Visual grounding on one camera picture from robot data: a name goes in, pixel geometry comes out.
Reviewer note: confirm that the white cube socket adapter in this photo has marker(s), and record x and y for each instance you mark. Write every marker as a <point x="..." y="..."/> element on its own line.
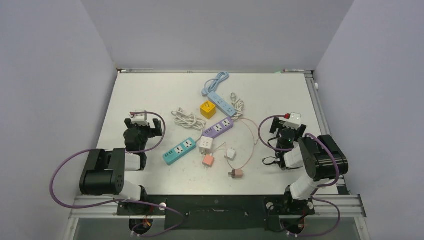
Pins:
<point x="205" y="145"/>

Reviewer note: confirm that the pink wall charger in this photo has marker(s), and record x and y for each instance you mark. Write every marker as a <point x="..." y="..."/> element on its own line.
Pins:
<point x="208" y="161"/>

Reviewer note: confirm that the purple power strip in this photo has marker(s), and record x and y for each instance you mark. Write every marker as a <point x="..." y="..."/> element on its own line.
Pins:
<point x="219" y="128"/>

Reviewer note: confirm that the aluminium frame rail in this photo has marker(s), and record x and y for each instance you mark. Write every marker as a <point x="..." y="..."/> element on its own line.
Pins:
<point x="350" y="206"/>
<point x="322" y="122"/>

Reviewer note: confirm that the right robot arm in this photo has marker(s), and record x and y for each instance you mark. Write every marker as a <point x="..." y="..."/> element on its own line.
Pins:
<point x="321" y="158"/>

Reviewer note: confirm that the small white wall charger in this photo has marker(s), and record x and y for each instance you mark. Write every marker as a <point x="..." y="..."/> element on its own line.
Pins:
<point x="230" y="154"/>

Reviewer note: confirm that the teal power strip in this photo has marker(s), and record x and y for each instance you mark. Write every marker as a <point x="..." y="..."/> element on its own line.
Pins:
<point x="179" y="151"/>

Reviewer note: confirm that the aluminium front frame rail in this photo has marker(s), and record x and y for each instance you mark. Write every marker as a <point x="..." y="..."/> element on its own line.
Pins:
<point x="350" y="206"/>

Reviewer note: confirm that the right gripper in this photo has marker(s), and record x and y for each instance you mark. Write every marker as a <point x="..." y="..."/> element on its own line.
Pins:
<point x="277" y="124"/>

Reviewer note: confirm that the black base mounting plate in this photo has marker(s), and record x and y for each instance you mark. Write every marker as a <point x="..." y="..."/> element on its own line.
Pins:
<point x="218" y="212"/>

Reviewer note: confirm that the yellow cube socket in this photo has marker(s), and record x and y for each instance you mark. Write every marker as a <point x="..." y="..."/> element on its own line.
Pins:
<point x="208" y="109"/>

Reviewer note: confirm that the aluminium right frame rail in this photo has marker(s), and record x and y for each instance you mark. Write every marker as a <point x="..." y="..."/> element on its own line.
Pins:
<point x="322" y="122"/>

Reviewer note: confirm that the light blue power strip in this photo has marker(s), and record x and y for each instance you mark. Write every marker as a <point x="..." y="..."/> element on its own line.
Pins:
<point x="221" y="104"/>

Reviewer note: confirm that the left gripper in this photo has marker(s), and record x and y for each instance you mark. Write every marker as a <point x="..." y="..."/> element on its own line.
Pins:
<point x="153" y="132"/>

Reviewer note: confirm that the brown wall charger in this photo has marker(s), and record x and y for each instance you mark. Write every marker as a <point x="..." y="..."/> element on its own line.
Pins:
<point x="236" y="173"/>

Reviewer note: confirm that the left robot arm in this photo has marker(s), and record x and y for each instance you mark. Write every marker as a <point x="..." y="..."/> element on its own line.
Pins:
<point x="104" y="170"/>

